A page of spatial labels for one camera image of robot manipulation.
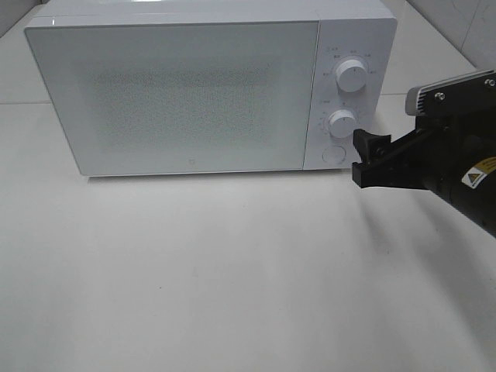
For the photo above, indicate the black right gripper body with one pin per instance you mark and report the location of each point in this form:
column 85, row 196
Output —
column 440, row 156

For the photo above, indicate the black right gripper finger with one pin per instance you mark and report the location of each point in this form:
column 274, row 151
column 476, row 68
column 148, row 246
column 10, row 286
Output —
column 383, row 174
column 370, row 147

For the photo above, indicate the white microwave knob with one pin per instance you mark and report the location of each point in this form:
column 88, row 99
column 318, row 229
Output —
column 342, row 123
column 351, row 74

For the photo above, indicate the round white door-release button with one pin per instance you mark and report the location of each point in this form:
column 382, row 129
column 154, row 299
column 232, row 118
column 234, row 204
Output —
column 334, row 155

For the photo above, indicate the white microwave door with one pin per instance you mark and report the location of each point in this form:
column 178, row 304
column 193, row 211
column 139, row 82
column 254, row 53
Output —
column 142, row 100

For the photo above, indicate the white microwave oven body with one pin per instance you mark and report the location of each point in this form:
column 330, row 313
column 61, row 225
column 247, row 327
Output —
column 363, row 29

